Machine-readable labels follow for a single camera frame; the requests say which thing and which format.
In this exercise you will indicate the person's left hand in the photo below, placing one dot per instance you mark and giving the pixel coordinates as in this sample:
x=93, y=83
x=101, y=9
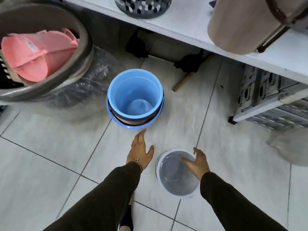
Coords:
x=138, y=152

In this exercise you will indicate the person's right hand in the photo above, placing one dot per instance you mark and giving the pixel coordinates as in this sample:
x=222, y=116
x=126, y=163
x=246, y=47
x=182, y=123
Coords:
x=199, y=165

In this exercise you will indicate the person's right thumb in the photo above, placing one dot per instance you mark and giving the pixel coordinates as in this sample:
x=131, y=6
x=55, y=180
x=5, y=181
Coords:
x=197, y=152

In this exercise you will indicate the person's left thumb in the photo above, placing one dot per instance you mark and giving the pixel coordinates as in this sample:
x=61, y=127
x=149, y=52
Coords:
x=150, y=151

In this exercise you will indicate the small grey plastic bucket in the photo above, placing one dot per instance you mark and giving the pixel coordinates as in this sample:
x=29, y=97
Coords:
x=176, y=184

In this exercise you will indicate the person's right forearm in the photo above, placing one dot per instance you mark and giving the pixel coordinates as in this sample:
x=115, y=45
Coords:
x=231, y=204

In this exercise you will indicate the person's left forearm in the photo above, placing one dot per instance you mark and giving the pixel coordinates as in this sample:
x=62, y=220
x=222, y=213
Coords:
x=103, y=199

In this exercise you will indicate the light blue plastic bucket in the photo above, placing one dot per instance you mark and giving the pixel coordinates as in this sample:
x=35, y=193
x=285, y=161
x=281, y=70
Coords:
x=134, y=93

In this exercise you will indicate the dark blue slipper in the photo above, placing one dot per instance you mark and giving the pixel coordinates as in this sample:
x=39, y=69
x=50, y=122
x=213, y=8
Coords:
x=126, y=217

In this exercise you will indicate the wooden stick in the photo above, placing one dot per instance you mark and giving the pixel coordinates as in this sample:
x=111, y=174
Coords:
x=182, y=82

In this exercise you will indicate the grey perforated plastic crate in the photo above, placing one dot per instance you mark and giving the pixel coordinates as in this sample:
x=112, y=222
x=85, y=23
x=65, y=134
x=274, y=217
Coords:
x=262, y=93

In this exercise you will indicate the black cloth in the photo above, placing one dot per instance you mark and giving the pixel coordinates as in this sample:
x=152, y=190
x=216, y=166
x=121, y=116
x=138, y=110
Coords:
x=137, y=45
x=189, y=62

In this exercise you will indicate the clear plastic wrap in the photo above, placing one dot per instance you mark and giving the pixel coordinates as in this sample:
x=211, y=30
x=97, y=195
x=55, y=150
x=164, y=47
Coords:
x=96, y=76

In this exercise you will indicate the large grey plastic tub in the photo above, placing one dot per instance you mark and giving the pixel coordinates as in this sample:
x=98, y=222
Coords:
x=81, y=60

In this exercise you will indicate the white shelf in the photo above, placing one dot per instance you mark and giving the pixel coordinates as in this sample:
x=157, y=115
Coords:
x=187, y=24

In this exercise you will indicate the grey perforated round basket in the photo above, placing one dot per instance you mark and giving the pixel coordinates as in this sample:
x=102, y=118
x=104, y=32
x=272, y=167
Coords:
x=144, y=7

